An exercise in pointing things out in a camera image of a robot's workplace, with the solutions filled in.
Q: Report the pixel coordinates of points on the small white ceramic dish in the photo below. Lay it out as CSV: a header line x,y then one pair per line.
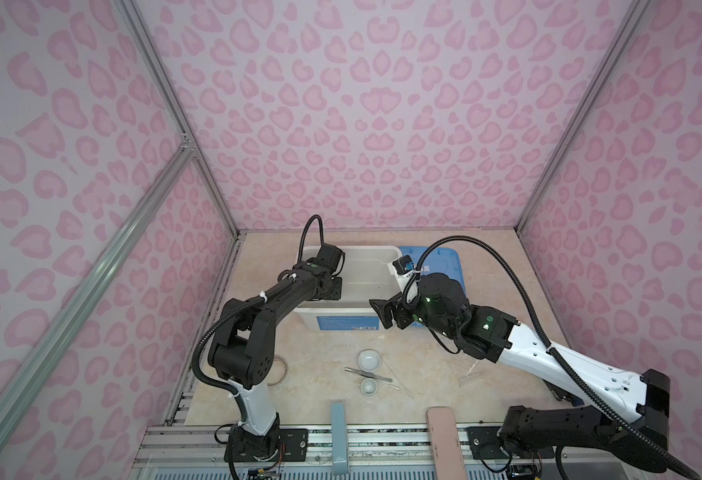
x,y
369,387

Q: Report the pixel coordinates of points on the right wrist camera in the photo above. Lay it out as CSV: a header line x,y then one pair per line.
x,y
402,268

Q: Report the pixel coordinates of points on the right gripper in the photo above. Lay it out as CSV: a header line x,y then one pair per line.
x,y
385,315

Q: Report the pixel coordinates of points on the metal tweezers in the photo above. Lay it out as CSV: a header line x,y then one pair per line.
x,y
368,375

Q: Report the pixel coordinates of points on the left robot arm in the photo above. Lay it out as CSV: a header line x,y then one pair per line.
x,y
237,353

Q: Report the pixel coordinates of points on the light blue clamp bar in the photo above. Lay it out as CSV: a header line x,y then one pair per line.
x,y
339,440

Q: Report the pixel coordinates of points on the pink clamp bar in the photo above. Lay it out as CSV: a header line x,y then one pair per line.
x,y
445,443

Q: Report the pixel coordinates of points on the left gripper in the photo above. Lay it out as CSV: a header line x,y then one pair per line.
x,y
337,288

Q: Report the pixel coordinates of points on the aluminium mounting rail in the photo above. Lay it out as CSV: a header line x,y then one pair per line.
x,y
376,451

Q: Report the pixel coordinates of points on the clear tape roll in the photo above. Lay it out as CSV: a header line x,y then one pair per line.
x,y
278,372

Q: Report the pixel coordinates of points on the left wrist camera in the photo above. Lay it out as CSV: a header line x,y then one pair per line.
x,y
330,257

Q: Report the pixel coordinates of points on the white plastic bin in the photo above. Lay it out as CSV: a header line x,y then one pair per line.
x,y
365,275

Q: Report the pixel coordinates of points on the blue plastic lid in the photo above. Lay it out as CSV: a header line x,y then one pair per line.
x,y
441,264

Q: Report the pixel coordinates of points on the glass stirring rod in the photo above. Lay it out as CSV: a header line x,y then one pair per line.
x,y
397,380

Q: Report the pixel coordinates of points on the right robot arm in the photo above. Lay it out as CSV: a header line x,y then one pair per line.
x,y
623,412

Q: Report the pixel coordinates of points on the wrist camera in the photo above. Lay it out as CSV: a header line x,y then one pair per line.
x,y
330,257
402,268

